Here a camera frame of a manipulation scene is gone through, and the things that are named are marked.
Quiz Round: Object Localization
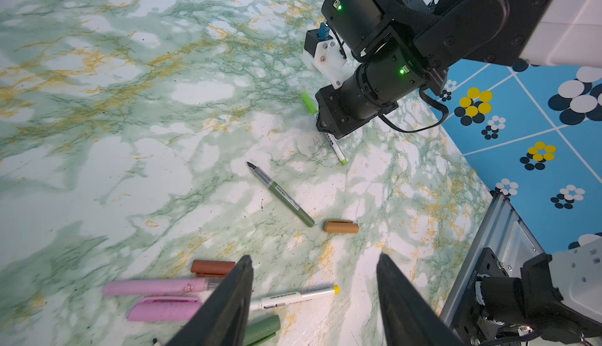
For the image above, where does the pink fountain pen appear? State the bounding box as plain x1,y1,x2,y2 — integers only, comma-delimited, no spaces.
103,278,223,296

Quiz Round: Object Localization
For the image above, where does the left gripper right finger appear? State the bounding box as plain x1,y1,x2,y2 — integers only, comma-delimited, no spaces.
376,254,462,346

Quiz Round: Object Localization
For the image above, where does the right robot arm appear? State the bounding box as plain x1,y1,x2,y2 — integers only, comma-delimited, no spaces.
316,0,601,344

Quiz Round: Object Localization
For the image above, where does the white pen green tip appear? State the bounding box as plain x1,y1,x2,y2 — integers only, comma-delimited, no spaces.
325,133,348,165

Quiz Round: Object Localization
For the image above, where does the white pen yellow tip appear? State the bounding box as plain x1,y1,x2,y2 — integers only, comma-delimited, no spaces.
249,285,340,312

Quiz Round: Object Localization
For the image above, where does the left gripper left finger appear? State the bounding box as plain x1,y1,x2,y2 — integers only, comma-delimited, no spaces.
167,255,253,346

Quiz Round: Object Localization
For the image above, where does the tan brown pen cap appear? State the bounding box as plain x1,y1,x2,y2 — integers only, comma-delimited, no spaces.
323,220,360,234

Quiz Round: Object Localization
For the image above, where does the pink pen cap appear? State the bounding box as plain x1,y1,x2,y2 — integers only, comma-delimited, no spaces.
127,296,203,322

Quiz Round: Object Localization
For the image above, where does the dark green pen cap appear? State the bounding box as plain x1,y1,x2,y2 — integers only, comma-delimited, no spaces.
243,315,281,346

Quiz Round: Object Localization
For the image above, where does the light green pen cap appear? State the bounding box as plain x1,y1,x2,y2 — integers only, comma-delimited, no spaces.
302,92,318,115

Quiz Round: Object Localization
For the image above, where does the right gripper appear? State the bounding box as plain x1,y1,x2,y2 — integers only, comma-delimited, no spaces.
316,56,426,139

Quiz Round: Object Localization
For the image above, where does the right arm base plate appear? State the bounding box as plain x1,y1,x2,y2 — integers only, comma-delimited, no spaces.
451,247,500,345

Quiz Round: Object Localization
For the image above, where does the aluminium front rail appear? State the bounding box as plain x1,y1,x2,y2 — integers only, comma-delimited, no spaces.
440,193,544,328

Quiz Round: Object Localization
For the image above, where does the red-brown pen cap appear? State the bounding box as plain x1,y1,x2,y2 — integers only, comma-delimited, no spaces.
191,260,236,278

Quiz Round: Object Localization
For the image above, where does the dark green fountain pen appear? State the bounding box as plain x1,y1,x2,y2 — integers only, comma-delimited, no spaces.
246,162,315,227

